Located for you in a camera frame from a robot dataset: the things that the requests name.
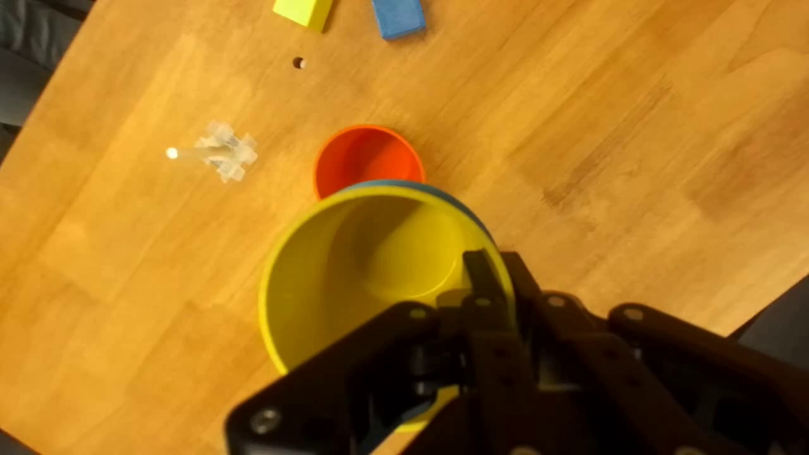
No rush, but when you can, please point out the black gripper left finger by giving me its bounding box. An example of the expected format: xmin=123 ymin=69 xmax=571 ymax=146
xmin=224 ymin=250 xmax=540 ymax=455

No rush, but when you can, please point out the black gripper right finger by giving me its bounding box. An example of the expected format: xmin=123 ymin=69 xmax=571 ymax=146
xmin=506 ymin=254 xmax=809 ymax=455

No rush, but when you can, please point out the yellow plastic cup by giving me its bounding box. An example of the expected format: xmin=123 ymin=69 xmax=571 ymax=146
xmin=255 ymin=179 xmax=516 ymax=380

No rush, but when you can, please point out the orange plastic cup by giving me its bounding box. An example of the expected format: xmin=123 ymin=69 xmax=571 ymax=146
xmin=314 ymin=125 xmax=428 ymax=197

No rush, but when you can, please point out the blue wooden block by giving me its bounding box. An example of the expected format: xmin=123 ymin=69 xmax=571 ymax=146
xmin=371 ymin=0 xmax=428 ymax=41

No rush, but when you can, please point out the yellow wooden cube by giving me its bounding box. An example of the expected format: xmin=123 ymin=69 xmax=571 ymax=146
xmin=272 ymin=0 xmax=333 ymax=33

